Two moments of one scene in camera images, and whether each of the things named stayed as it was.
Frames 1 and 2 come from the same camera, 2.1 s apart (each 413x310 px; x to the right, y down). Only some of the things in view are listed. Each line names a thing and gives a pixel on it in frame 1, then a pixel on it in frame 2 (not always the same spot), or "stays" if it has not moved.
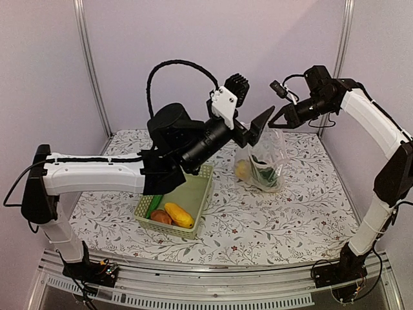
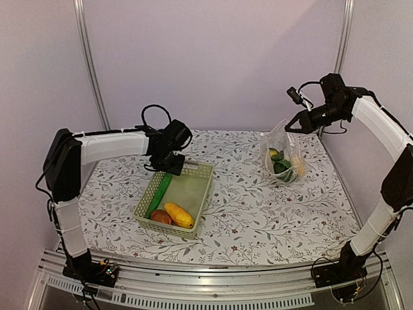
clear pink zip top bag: (262, 165) → (281, 152)
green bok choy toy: (263, 172) → (282, 168)
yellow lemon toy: (241, 168) → (301, 168)
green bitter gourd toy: (155, 201) stays
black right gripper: (292, 115) → (310, 126)
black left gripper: (258, 126) → (176, 170)
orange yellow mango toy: (179, 216) stays
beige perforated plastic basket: (190, 196) stays
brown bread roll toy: (161, 216) stays
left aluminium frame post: (80, 10) stays
